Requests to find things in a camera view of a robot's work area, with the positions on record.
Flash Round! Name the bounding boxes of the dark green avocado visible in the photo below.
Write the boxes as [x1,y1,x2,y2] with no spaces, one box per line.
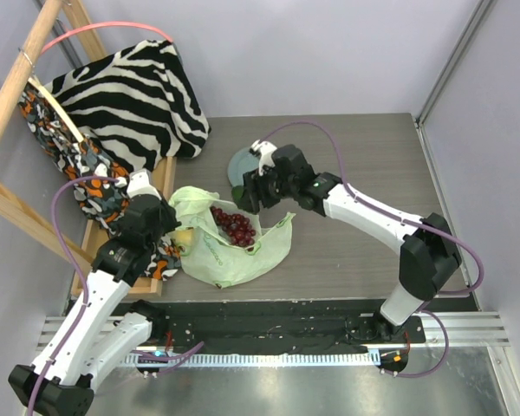
[231,185,244,204]

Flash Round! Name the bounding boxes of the cream hanger hoop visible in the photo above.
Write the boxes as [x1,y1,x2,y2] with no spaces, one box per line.
[28,75,84,143]

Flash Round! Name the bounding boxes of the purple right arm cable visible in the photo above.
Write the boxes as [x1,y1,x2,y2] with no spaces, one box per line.
[263,120,486,379]

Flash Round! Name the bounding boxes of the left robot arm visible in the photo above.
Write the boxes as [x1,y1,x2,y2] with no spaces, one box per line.
[8,194,179,415]

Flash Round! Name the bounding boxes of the red grape bunch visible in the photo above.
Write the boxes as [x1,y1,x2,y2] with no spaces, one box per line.
[210,206,257,250]

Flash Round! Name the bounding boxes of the yellow lemon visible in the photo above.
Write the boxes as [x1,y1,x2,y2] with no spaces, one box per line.
[172,228,195,252]

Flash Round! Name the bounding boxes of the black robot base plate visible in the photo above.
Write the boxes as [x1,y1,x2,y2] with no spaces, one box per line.
[145,300,426,355]

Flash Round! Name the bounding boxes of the pink hanger hoop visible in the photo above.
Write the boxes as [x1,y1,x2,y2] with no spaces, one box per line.
[39,21,176,57]

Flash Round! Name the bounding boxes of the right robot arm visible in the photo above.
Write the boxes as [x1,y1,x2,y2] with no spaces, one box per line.
[231,142,462,341]

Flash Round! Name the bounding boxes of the zebra pattern cloth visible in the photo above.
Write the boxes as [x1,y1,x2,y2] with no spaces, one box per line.
[45,40,211,172]

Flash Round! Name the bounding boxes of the light blue plate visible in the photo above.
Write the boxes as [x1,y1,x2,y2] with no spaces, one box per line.
[227,147,259,187]

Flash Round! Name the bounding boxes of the light green plastic bag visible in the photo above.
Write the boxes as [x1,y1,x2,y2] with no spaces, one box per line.
[169,186,295,289]

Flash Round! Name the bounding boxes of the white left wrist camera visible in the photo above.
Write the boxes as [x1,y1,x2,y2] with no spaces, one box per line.
[127,169,162,199]

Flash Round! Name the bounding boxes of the wooden clothes rack frame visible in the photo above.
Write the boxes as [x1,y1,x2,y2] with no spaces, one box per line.
[0,0,178,298]

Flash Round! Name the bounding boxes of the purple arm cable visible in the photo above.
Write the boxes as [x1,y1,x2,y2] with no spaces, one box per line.
[263,120,486,379]
[25,174,205,416]

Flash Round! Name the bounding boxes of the slotted cable duct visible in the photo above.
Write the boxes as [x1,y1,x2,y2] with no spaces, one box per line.
[120,349,381,368]

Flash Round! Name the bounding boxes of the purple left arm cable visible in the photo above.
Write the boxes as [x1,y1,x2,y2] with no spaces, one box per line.
[25,174,205,416]

